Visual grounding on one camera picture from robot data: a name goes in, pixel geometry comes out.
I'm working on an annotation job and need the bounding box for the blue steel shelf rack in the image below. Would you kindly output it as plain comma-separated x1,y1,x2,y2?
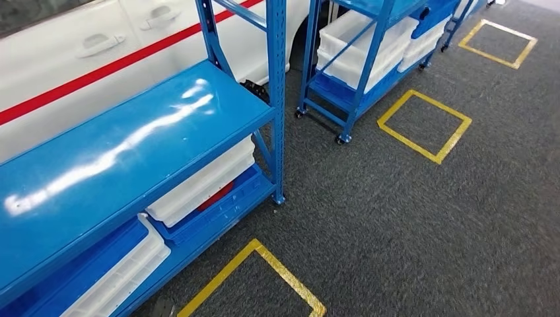
0,0,289,317

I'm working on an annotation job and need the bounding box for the white plastic bin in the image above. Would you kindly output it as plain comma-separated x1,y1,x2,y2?
166,157,258,229
315,46,397,94
318,9,420,75
145,134,256,222
402,14,452,60
396,34,444,73
60,213,172,317

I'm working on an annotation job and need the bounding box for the red object in bin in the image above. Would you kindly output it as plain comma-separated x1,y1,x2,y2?
195,180,236,213

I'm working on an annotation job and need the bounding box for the blue plastic bin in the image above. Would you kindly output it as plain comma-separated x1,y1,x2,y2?
0,216,151,317
410,0,461,40
147,164,264,247

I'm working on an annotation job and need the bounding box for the blue wheeled cart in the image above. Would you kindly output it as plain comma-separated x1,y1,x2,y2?
295,0,461,147
438,0,489,53

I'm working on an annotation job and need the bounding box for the long red barrier belt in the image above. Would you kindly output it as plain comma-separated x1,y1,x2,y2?
0,0,265,127

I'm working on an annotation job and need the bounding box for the white car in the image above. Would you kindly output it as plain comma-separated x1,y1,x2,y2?
0,0,316,164

